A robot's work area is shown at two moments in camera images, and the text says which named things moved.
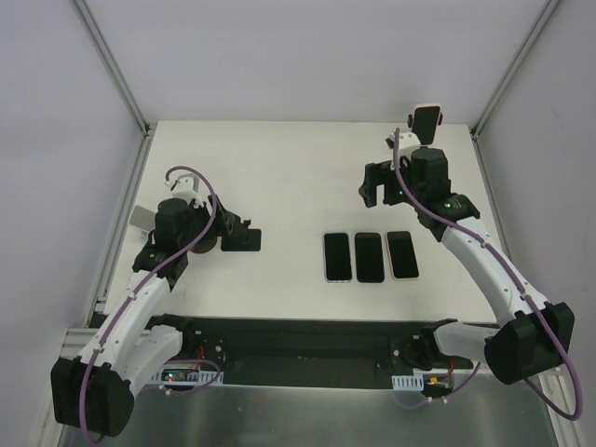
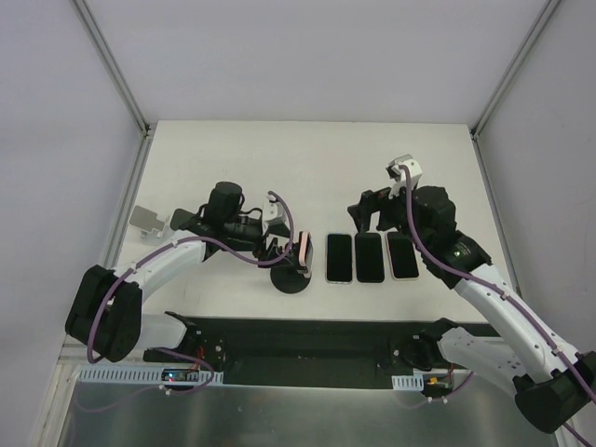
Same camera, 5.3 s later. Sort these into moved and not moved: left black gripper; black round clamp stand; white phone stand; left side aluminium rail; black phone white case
Moved: left black gripper; black round clamp stand
Not moved: black phone white case; white phone stand; left side aluminium rail
